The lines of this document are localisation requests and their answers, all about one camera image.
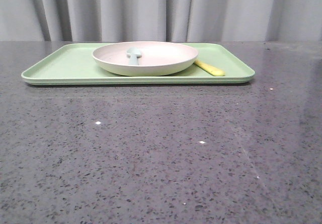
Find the light green plastic tray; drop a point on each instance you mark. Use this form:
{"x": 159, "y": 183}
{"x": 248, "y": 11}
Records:
{"x": 73, "y": 64}

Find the pale pink round plate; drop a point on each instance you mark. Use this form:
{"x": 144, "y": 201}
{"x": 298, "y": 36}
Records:
{"x": 157, "y": 58}

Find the grey pleated curtain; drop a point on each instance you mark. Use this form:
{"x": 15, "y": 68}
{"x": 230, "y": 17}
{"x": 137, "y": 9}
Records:
{"x": 161, "y": 20}

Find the light blue plastic spoon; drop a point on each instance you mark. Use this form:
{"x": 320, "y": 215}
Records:
{"x": 133, "y": 54}

